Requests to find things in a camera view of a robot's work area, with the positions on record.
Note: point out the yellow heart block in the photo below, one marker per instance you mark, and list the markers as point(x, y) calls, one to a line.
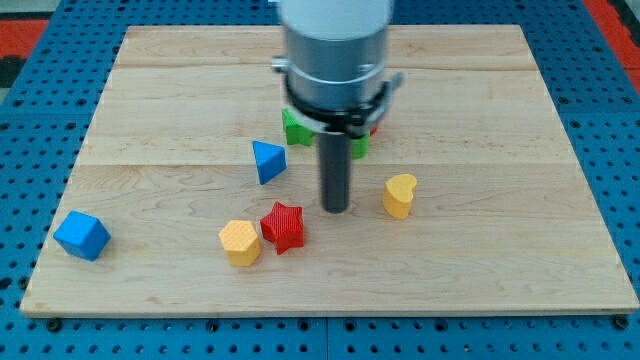
point(399, 194)

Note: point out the green star block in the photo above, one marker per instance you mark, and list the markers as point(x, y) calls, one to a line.
point(295, 133)

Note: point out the blue triangle block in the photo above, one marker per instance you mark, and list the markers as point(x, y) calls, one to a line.
point(270, 160)

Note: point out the blue cube block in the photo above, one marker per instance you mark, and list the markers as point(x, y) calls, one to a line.
point(82, 235)

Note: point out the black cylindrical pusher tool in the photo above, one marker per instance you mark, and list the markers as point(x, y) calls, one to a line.
point(335, 171)

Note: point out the wooden board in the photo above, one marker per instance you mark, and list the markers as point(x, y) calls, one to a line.
point(503, 221)

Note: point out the yellow hexagon block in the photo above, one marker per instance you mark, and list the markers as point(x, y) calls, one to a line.
point(240, 242)

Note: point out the red star block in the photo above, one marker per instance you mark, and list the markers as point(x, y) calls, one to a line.
point(283, 226)

